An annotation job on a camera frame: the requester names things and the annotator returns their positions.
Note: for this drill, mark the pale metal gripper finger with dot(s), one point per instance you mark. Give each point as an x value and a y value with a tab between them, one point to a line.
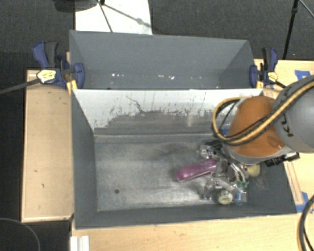
215	185
204	152

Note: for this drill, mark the white round object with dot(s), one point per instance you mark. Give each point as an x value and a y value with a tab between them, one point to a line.
224	197

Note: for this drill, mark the purple oblong object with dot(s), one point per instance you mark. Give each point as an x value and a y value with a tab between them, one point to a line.
195	171

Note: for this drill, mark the pale yellow ball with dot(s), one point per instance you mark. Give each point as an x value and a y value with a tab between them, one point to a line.
254	170

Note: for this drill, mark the grey metal bin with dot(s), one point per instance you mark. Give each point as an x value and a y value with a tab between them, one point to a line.
146	171

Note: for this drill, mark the pale wood flat board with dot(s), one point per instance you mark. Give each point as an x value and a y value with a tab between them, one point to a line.
48	150

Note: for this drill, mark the black cylinder on white bracket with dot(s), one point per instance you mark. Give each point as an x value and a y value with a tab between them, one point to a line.
276	161

